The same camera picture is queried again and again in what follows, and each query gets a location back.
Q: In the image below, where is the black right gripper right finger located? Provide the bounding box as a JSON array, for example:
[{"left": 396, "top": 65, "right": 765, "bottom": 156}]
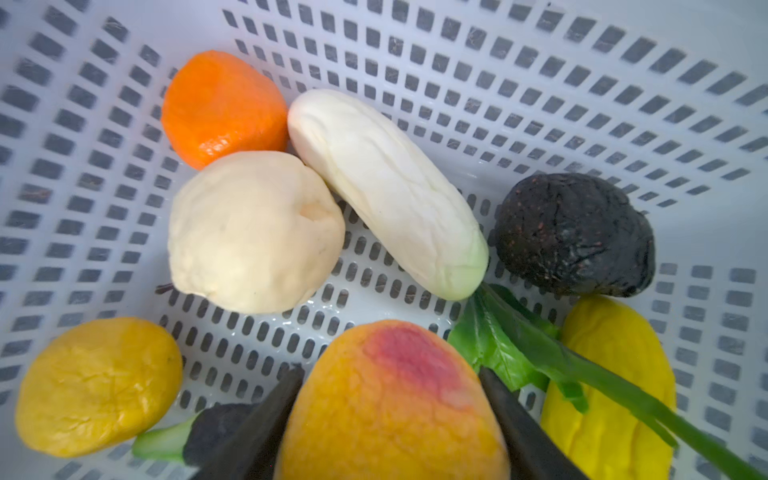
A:
[{"left": 478, "top": 367, "right": 588, "bottom": 480}]

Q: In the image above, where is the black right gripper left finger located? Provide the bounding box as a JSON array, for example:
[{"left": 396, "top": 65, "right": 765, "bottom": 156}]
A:
[{"left": 192, "top": 365, "right": 305, "bottom": 480}]

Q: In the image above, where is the yellow red toy peach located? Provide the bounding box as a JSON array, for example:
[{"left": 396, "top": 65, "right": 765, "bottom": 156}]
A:
[{"left": 274, "top": 320, "right": 511, "bottom": 479}]

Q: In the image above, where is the beige toy potato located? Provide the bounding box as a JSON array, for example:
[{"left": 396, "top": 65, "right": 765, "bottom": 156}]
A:
[{"left": 168, "top": 151, "right": 345, "bottom": 314}]

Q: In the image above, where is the white perforated plastic basket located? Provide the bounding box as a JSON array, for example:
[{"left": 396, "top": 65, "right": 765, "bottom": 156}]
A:
[{"left": 1, "top": 1, "right": 767, "bottom": 479}]

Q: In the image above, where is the dark toy eggplant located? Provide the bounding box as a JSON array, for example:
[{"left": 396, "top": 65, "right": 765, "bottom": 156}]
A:
[{"left": 132, "top": 403, "right": 256, "bottom": 468}]

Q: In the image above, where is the yellow toy corn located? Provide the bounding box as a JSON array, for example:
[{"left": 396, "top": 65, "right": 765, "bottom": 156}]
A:
[{"left": 540, "top": 295, "right": 676, "bottom": 479}]

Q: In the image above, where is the green toy leaf vegetable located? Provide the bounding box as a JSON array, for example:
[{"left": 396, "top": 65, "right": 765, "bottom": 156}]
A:
[{"left": 448, "top": 284, "right": 765, "bottom": 479}]

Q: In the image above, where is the yellow toy lemon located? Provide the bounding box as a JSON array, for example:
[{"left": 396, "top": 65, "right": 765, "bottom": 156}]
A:
[{"left": 15, "top": 317, "right": 183, "bottom": 458}]

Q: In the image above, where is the black toy avocado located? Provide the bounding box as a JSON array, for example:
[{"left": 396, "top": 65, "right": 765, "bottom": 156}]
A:
[{"left": 495, "top": 173, "right": 656, "bottom": 298}]

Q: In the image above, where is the white toy cucumber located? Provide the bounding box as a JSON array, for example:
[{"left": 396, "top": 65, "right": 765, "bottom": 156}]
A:
[{"left": 287, "top": 89, "right": 489, "bottom": 301}]

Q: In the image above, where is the orange toy carrot piece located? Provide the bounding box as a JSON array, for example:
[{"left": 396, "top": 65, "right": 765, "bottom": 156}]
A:
[{"left": 161, "top": 50, "right": 288, "bottom": 170}]

